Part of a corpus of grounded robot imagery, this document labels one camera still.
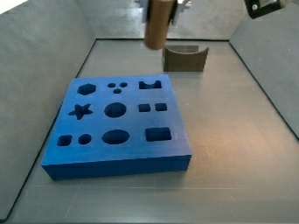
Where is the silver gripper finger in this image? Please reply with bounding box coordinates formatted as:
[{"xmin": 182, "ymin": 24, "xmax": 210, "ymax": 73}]
[
  {"xmin": 170, "ymin": 0, "xmax": 192, "ymax": 25},
  {"xmin": 134, "ymin": 0, "xmax": 149, "ymax": 23}
]

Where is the brown wooden cylinder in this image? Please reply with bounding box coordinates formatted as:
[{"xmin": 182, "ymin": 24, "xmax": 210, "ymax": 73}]
[{"xmin": 144, "ymin": 0, "xmax": 174, "ymax": 50}]

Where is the dark grey curved cradle block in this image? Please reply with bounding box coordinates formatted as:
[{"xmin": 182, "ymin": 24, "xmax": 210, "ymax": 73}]
[{"xmin": 162, "ymin": 45, "xmax": 209, "ymax": 72}]

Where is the blue foam shape-sorting block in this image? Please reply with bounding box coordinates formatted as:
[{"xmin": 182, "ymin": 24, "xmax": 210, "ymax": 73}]
[{"xmin": 41, "ymin": 74, "xmax": 192, "ymax": 180}]

